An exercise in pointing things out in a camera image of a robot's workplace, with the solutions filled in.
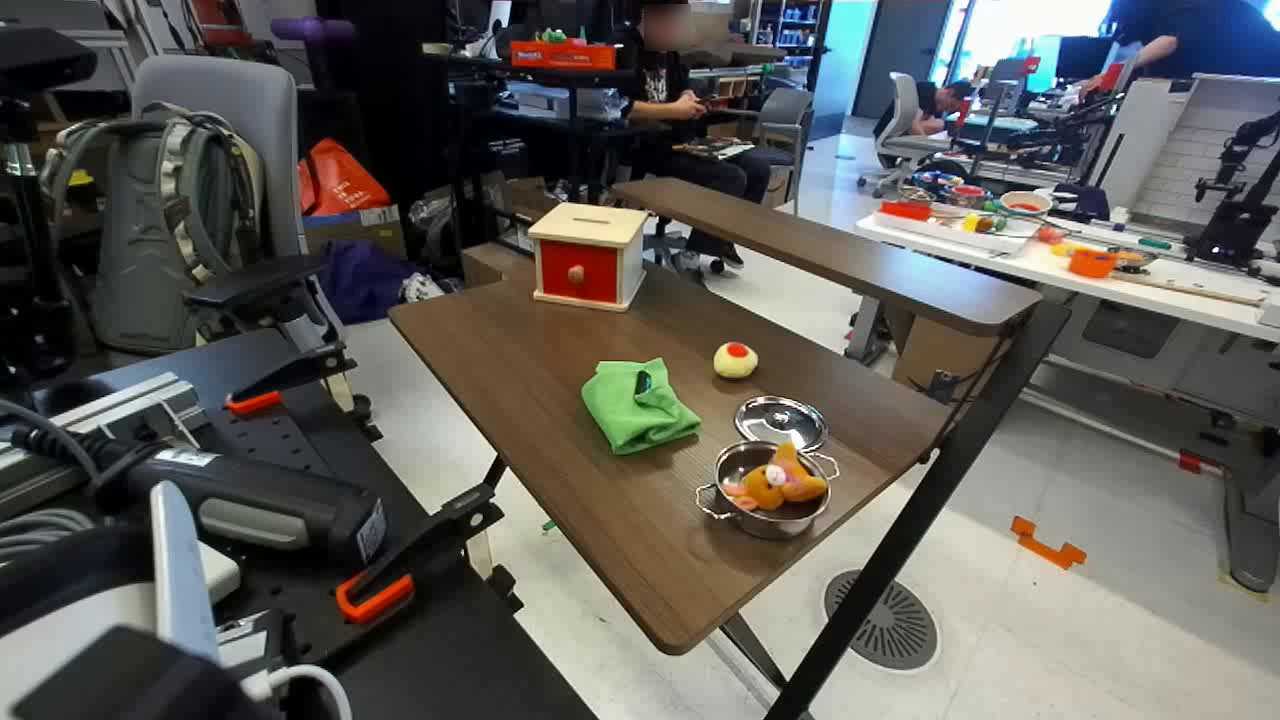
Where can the orange teddy bear toy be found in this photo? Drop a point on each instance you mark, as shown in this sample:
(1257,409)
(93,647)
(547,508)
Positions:
(778,481)

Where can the silver pot lid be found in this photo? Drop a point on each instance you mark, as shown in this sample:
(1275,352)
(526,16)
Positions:
(780,420)

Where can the silver metal pot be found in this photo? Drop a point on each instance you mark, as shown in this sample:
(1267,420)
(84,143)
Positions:
(788,526)

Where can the green folded cloth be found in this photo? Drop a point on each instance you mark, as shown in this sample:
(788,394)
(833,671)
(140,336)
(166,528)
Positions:
(639,404)

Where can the yellow ball with red dot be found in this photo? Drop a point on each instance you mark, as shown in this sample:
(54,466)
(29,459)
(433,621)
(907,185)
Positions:
(733,360)

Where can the wooden box with red drawer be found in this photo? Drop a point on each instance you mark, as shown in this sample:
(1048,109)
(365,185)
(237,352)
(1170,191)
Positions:
(587,257)

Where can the dark grey office chair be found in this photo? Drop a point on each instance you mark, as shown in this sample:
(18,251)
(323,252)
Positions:
(786,125)

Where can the seated person in black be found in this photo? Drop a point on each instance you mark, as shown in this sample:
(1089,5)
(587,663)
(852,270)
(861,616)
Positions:
(661,87)

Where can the purple fabric bag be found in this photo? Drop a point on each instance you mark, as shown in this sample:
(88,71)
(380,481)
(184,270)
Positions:
(363,280)

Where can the cardboard box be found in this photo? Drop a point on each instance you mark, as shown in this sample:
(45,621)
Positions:
(942,352)

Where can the red block on white table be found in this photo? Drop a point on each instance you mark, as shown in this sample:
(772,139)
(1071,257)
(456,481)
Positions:
(907,211)

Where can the orange box on shelf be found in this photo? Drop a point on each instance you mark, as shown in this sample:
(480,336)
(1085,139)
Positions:
(561,54)

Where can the orange bag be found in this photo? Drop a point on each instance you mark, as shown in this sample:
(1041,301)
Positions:
(341,182)

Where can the round metal floor drain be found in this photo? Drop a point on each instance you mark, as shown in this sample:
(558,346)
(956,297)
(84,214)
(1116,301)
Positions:
(887,621)

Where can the light grey swivel chair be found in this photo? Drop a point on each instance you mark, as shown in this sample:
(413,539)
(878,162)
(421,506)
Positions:
(907,115)

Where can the black handheld tool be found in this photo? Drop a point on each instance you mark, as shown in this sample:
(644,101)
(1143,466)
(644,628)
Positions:
(254,502)

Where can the orange floor marker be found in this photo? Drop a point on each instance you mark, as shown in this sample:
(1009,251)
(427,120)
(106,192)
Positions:
(1048,546)

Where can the orange block on white table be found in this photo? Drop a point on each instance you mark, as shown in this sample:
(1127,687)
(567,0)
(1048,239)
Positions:
(1092,263)

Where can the white flat blade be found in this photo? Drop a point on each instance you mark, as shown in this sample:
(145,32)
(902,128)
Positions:
(183,574)

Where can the grey backpack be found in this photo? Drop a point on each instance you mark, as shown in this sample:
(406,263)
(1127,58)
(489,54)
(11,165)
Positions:
(140,241)

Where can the white work table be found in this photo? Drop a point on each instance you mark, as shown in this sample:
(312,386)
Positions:
(1172,284)

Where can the white slanted board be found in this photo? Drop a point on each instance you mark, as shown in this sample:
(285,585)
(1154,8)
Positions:
(1187,143)

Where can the black machine stand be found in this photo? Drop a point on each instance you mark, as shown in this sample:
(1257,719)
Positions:
(1241,214)

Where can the person in dark blue shirt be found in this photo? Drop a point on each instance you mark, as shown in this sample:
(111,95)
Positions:
(1192,32)

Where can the black camera stand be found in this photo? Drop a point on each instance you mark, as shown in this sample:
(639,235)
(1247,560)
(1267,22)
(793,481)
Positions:
(27,201)

